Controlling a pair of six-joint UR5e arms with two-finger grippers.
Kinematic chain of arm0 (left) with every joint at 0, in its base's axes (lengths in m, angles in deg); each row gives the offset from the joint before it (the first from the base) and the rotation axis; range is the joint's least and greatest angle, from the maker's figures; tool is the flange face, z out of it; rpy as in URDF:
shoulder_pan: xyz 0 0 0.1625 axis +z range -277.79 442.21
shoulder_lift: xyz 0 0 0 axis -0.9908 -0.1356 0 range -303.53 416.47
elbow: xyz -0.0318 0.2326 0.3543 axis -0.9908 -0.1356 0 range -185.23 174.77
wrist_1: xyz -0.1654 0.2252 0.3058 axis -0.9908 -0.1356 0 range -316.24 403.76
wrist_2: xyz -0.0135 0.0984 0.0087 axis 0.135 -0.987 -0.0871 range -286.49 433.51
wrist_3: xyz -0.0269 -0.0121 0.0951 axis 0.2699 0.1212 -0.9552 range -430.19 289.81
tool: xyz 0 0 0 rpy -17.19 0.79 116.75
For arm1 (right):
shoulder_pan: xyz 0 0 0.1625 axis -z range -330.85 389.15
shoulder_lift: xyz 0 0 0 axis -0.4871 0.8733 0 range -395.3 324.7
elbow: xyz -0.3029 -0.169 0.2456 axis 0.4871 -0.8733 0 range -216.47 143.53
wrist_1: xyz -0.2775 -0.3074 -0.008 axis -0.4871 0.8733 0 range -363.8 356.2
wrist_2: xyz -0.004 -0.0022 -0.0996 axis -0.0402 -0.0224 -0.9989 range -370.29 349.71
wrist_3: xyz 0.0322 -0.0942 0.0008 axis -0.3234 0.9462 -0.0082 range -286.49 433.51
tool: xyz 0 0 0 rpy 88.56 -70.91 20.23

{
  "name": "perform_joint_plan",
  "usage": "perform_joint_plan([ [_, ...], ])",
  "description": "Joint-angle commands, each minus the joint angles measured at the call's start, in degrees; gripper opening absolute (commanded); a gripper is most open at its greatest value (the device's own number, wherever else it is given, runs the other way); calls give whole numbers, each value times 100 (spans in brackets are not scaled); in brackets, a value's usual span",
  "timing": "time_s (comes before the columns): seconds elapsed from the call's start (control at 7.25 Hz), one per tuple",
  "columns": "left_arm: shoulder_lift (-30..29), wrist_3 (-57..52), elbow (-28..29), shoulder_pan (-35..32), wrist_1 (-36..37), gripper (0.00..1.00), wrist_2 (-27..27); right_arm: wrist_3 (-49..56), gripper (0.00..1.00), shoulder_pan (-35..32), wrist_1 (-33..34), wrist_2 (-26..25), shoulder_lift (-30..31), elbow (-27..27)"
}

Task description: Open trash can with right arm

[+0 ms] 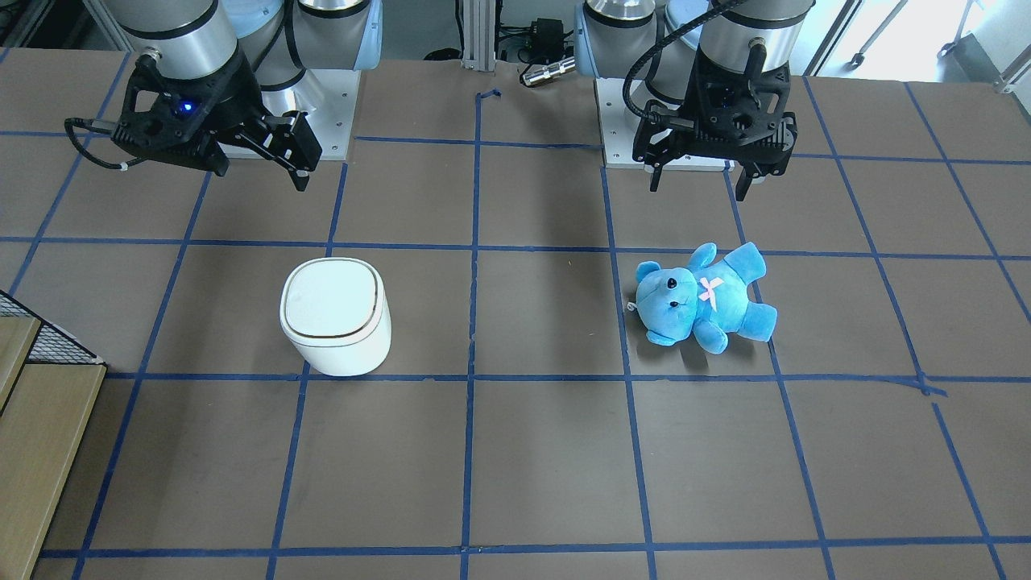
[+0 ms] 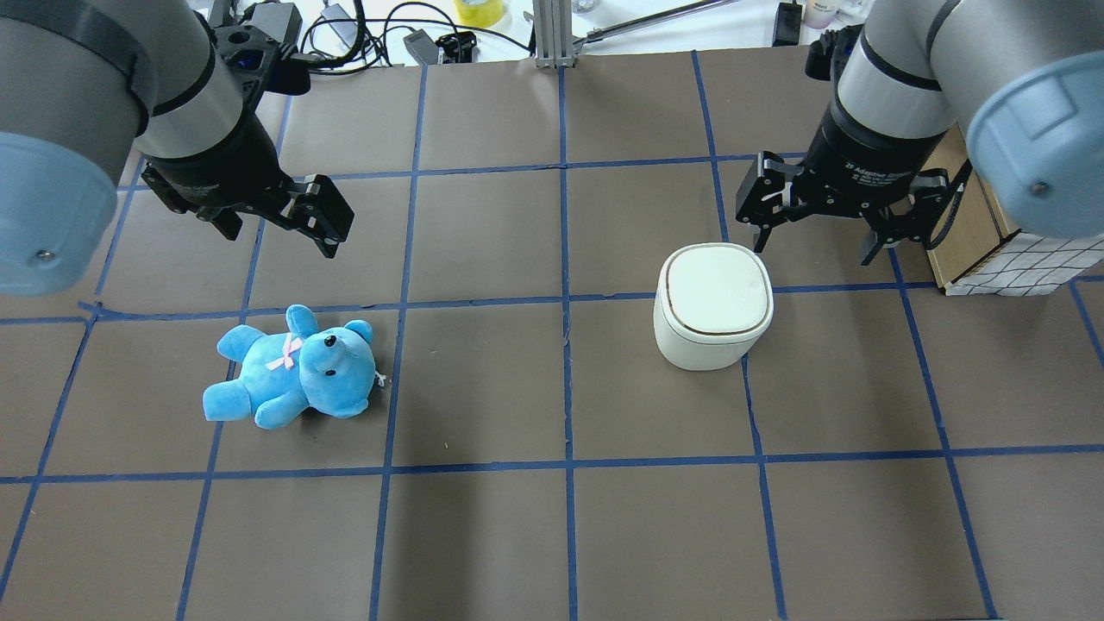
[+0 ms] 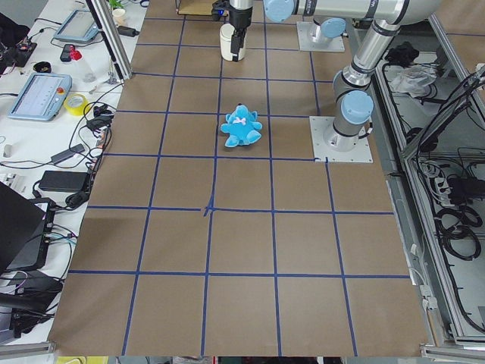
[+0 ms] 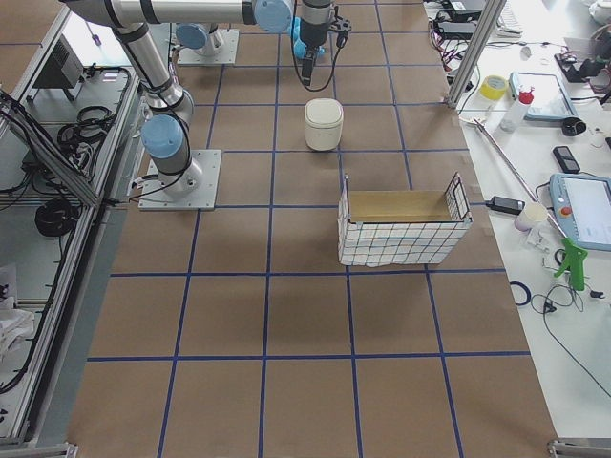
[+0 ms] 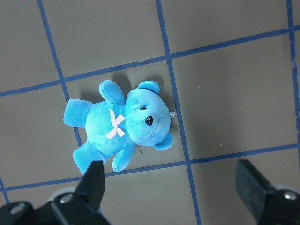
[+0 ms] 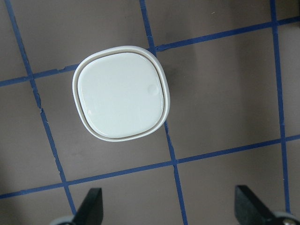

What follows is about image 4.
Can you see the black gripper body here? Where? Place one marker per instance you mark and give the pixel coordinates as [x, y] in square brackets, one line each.
[314, 32]

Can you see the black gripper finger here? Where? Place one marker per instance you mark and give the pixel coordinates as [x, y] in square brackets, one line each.
[308, 63]

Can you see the white trash can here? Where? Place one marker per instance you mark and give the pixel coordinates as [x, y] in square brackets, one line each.
[324, 119]

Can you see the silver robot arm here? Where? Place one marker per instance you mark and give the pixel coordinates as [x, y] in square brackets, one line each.
[202, 38]
[165, 136]

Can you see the blue teddy bear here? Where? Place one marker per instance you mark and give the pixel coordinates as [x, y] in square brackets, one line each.
[299, 46]

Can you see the yellow tape roll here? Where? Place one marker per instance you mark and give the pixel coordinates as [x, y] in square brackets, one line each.
[493, 87]

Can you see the red capped spray bottle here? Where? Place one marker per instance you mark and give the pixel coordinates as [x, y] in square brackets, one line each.
[517, 111]

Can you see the black power adapter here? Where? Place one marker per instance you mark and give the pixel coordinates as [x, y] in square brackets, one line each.
[505, 205]

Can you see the teach pendant tablet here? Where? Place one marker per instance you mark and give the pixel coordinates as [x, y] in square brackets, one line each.
[582, 208]
[551, 102]

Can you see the white paper cup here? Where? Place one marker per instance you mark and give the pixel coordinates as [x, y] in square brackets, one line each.
[530, 216]

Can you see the blue tape roll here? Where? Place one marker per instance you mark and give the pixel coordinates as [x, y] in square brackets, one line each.
[521, 292]

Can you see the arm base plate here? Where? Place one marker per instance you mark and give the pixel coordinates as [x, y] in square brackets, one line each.
[227, 55]
[196, 189]

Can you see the aluminium frame post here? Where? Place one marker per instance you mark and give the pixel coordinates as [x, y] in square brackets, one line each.
[483, 30]

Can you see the green handled reacher tool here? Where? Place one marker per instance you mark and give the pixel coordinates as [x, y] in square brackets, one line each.
[574, 255]

